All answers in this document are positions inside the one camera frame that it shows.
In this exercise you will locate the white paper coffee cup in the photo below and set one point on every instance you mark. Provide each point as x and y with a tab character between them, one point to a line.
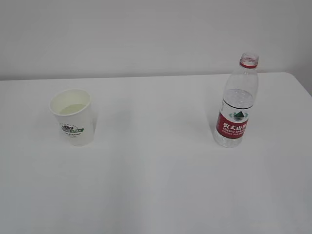
72	109

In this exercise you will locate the clear Nongfu Spring water bottle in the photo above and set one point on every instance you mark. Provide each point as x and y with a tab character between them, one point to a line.
238	99

